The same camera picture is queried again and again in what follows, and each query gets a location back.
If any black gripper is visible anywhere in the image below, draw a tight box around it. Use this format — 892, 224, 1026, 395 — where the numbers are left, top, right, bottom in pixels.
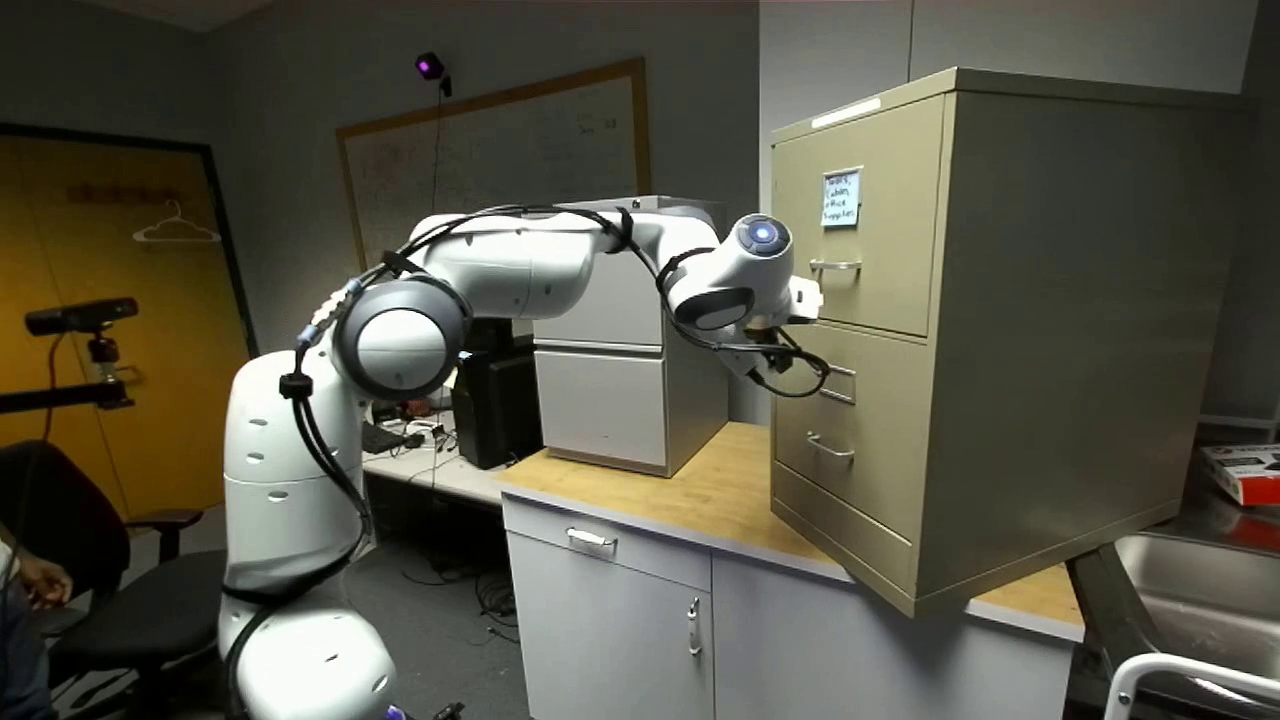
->
753, 318, 812, 378

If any silver drawer pull handle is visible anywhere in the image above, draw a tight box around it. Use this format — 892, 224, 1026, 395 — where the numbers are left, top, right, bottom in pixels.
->
803, 428, 859, 473
803, 255, 865, 291

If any beige drawer with label holder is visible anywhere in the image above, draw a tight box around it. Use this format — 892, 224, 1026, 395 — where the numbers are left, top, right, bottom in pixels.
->
767, 318, 934, 535

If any beige drawer with paper label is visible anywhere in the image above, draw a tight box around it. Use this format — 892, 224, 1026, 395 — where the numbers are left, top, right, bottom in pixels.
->
767, 92, 955, 340

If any gray lateral file cabinet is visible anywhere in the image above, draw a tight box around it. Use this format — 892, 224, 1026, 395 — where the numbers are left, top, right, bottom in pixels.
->
529, 195, 736, 482

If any beige metal file cabinet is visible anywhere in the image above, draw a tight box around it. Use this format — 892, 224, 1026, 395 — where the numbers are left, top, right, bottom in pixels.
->
761, 66, 1255, 623

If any gray base cabinet wooden top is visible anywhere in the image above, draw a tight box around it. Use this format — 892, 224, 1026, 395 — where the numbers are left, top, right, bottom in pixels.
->
497, 420, 1091, 720

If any bystander hand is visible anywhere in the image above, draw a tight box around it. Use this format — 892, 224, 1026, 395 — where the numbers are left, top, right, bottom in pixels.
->
2, 553, 75, 618

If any white paper label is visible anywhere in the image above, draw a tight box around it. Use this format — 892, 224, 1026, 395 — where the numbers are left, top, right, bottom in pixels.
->
816, 163, 869, 231

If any black computer box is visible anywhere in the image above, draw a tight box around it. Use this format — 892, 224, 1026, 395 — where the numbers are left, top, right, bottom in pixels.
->
452, 318, 542, 473

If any white desk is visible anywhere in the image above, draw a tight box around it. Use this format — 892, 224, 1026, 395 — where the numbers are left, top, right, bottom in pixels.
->
355, 408, 510, 510

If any stainless steel sink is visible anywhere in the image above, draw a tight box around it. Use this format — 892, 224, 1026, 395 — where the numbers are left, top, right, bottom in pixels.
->
1073, 414, 1280, 720

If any red box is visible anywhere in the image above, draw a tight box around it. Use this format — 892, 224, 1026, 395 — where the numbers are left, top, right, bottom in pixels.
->
1196, 441, 1280, 511

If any white clothes hanger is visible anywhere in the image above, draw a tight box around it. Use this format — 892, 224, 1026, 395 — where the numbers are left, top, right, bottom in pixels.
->
127, 212, 223, 253

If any yellow door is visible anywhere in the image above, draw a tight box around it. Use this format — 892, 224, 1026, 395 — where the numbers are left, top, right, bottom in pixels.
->
0, 126, 257, 525

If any black office chair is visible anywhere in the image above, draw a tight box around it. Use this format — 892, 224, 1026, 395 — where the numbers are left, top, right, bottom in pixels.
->
0, 435, 233, 691

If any blue jeans leg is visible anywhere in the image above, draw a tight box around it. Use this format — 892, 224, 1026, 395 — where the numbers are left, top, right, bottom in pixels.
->
0, 594, 58, 720

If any silver label holder frame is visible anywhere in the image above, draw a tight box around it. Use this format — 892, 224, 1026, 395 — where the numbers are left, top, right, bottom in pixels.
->
812, 359, 859, 408

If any whiteboard with wooden frame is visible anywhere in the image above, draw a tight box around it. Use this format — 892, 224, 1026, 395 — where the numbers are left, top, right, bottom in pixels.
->
333, 56, 657, 274

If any wall camera purple light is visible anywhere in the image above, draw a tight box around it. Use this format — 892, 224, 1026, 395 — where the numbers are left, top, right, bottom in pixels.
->
412, 50, 455, 100

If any white metal tube frame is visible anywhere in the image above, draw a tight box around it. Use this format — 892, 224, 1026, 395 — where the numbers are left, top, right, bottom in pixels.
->
1099, 647, 1280, 720

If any black camera on stand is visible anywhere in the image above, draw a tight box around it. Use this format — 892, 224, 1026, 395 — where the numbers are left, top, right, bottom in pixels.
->
0, 291, 145, 417

